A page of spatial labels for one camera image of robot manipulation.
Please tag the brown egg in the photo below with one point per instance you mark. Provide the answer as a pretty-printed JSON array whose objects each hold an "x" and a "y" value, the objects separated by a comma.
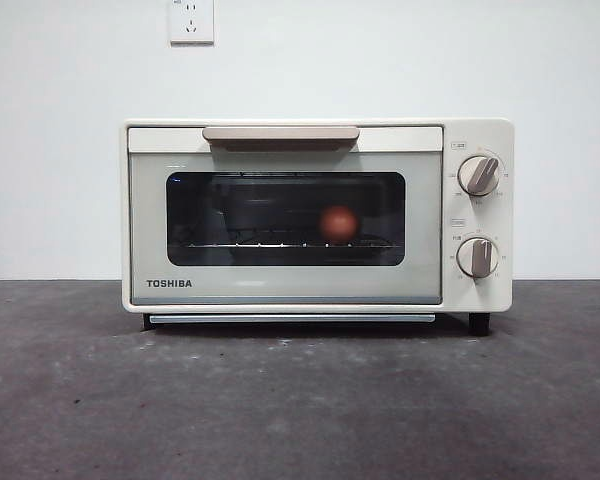
[{"x": 339, "y": 223}]

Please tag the silver crumb tray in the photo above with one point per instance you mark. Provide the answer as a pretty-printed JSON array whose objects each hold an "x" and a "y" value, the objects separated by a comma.
[{"x": 230, "y": 318}]

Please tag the cream timer knob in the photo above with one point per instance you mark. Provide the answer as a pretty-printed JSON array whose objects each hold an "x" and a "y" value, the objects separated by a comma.
[{"x": 468, "y": 258}]

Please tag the black oven foot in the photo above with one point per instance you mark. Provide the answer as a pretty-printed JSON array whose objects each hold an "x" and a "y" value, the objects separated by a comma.
[
  {"x": 479, "y": 324},
  {"x": 146, "y": 322}
]

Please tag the cream temperature knob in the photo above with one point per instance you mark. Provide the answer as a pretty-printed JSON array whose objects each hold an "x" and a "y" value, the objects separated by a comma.
[{"x": 471, "y": 172}]

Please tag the cream Toshiba toaster oven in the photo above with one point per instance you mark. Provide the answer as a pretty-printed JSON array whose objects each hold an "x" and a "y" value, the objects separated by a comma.
[{"x": 497, "y": 295}]

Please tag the white wall socket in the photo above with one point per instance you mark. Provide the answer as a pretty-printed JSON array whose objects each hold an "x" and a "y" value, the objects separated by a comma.
[{"x": 191, "y": 35}]

